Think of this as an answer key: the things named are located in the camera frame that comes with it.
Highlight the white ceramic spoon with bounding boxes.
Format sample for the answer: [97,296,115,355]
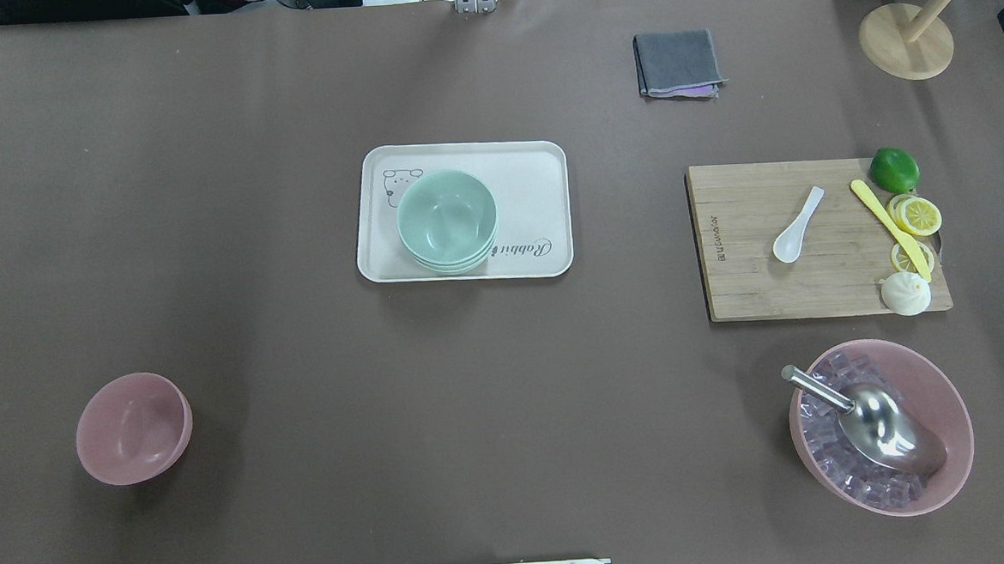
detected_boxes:
[772,186,825,264]

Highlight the small pink bowl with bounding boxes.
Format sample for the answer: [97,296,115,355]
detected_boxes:
[76,372,194,486]

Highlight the green bowl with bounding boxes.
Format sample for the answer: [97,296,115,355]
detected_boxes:
[401,233,497,274]
[413,244,495,275]
[396,168,499,265]

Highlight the top green bowl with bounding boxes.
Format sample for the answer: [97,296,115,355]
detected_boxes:
[396,168,499,265]

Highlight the large pink bowl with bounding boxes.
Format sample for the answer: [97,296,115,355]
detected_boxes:
[789,338,975,518]

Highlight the white rabbit tray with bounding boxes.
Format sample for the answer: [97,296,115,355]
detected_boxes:
[356,140,574,283]

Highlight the bamboo cutting board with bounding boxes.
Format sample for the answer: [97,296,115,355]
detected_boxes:
[683,152,954,325]

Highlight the folded grey cloth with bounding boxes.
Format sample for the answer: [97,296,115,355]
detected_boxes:
[632,29,727,100]

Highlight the clear ice cubes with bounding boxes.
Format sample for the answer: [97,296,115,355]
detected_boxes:
[799,351,928,511]

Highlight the lower lemon slice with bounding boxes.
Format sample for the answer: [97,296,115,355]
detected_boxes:
[890,243,937,273]

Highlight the lemon slice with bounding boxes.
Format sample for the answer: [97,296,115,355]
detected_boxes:
[890,243,937,273]
[886,193,942,237]

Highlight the metal ice scoop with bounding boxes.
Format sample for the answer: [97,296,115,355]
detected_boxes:
[781,365,947,476]

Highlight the yellow plastic knife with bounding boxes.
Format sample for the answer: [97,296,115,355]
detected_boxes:
[850,179,932,282]

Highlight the white steamed bun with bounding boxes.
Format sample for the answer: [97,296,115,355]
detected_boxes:
[880,271,933,316]

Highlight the green lime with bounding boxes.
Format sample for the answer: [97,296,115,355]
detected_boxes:
[867,146,921,194]

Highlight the upper lemon slice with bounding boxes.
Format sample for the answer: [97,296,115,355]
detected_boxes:
[886,193,942,237]

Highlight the wooden mug stand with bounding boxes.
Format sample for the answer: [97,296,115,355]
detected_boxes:
[858,0,954,81]

